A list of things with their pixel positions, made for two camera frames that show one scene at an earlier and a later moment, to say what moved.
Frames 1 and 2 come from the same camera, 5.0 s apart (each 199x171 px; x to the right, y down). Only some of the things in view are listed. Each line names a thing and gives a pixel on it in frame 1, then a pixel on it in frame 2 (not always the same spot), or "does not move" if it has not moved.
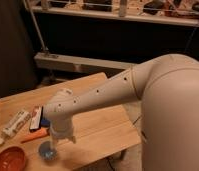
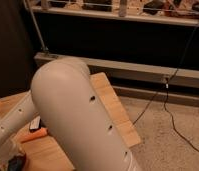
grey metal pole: x=36 y=27 does not move
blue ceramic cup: x=46 y=152 to x=17 y=163
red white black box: x=35 y=117 does not move
